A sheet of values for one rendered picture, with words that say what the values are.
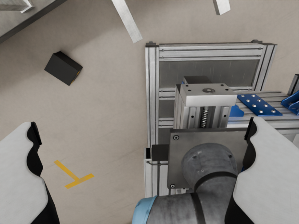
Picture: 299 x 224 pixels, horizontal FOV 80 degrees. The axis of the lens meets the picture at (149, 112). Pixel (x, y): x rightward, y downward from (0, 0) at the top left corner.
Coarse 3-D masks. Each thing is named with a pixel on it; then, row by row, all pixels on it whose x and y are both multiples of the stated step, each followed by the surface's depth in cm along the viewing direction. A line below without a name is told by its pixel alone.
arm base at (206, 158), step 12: (204, 144) 49; (216, 144) 48; (192, 156) 48; (204, 156) 46; (216, 156) 45; (228, 156) 46; (192, 168) 46; (204, 168) 44; (216, 168) 43; (228, 168) 44; (192, 180) 46; (204, 180) 42
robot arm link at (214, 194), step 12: (216, 180) 40; (228, 180) 40; (192, 192) 41; (204, 192) 39; (216, 192) 38; (228, 192) 37; (204, 204) 36; (216, 204) 36; (228, 204) 35; (204, 216) 34; (216, 216) 34
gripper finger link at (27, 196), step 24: (0, 144) 8; (24, 144) 8; (0, 168) 7; (24, 168) 7; (0, 192) 6; (24, 192) 6; (48, 192) 7; (0, 216) 5; (24, 216) 5; (48, 216) 6
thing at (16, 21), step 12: (36, 0) 61; (48, 0) 61; (60, 0) 63; (0, 12) 62; (12, 12) 62; (36, 12) 63; (0, 24) 64; (12, 24) 64; (24, 24) 67; (0, 36) 66
